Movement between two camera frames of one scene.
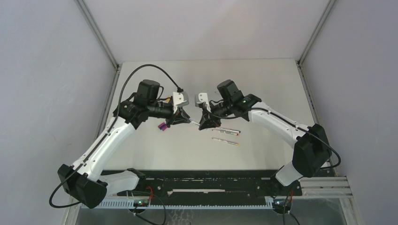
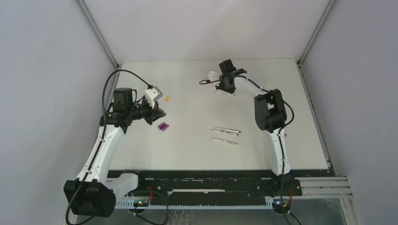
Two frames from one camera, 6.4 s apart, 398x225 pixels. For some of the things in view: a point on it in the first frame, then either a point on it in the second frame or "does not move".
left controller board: [141, 202] does not move
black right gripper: [210, 119] -> [220, 86]
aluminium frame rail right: [301, 56] does not move
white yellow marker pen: [227, 142] does not move
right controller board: [285, 204] does not move
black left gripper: [180, 116] -> [150, 118]
